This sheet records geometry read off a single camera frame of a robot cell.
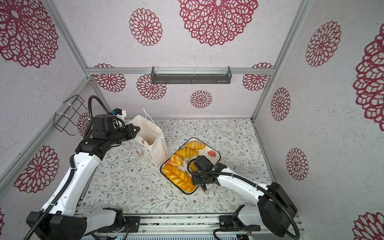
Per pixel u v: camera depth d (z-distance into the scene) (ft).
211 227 2.48
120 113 2.13
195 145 3.28
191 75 3.02
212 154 3.28
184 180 2.80
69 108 2.55
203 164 2.12
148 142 2.45
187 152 3.12
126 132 2.09
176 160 3.03
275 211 1.35
